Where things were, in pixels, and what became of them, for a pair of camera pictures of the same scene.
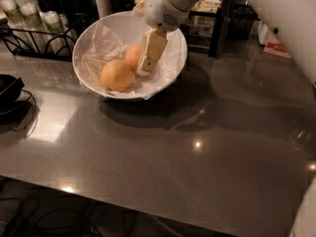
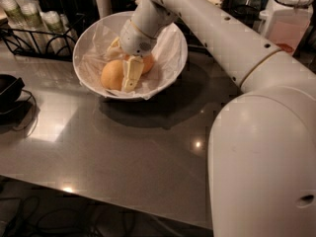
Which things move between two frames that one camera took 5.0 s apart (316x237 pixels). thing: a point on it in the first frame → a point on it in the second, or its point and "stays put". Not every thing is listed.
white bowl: [109, 38] stays put
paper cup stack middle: [30, 10] stays put
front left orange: [117, 75] stays put
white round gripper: [162, 9] → [134, 39]
